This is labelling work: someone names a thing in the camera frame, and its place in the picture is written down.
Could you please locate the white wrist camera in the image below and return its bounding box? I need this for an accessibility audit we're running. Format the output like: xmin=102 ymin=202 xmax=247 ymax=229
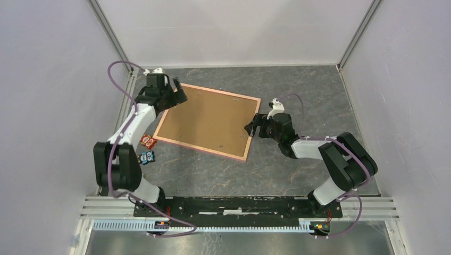
xmin=143 ymin=67 xmax=165 ymax=76
xmin=266 ymin=98 xmax=285 ymax=119

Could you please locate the red owl sticker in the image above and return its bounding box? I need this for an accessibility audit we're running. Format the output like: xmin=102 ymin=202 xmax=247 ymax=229
xmin=140 ymin=134 xmax=158 ymax=150

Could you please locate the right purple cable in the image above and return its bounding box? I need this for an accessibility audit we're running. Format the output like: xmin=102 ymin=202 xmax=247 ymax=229
xmin=276 ymin=93 xmax=372 ymax=240

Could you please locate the purple cable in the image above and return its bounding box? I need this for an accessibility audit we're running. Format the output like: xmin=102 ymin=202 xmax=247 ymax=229
xmin=106 ymin=61 xmax=197 ymax=239
xmin=276 ymin=93 xmax=372 ymax=240

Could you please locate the orange picture frame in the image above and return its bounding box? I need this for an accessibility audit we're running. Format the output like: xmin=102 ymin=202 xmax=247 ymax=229
xmin=152 ymin=83 xmax=262 ymax=163

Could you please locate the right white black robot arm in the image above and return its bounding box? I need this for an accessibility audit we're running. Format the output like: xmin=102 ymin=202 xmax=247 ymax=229
xmin=244 ymin=113 xmax=378 ymax=217

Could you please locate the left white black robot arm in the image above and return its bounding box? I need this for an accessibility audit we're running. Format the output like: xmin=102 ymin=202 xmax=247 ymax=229
xmin=93 ymin=73 xmax=188 ymax=217

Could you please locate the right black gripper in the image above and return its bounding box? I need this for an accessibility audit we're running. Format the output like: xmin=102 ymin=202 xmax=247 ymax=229
xmin=244 ymin=113 xmax=282 ymax=143

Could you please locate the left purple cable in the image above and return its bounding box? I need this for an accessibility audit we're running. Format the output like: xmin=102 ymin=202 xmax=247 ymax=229
xmin=106 ymin=61 xmax=197 ymax=239

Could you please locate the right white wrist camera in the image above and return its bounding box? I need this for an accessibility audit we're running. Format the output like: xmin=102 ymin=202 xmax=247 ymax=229
xmin=266 ymin=98 xmax=285 ymax=119

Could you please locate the white slotted cable duct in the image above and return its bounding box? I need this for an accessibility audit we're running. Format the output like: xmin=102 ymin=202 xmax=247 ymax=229
xmin=93 ymin=219 xmax=314 ymax=234

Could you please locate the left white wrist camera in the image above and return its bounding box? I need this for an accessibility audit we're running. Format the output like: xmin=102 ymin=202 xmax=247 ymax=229
xmin=143 ymin=67 xmax=165 ymax=76

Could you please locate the brown cardboard backing board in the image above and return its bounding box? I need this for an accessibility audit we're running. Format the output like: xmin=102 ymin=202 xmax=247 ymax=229
xmin=156 ymin=86 xmax=258 ymax=157

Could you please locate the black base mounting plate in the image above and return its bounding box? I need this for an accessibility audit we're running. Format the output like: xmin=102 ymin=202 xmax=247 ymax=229
xmin=155 ymin=196 xmax=343 ymax=228

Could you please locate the blue owl sticker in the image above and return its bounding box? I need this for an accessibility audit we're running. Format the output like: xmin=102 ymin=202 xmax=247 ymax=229
xmin=137 ymin=150 xmax=155 ymax=165

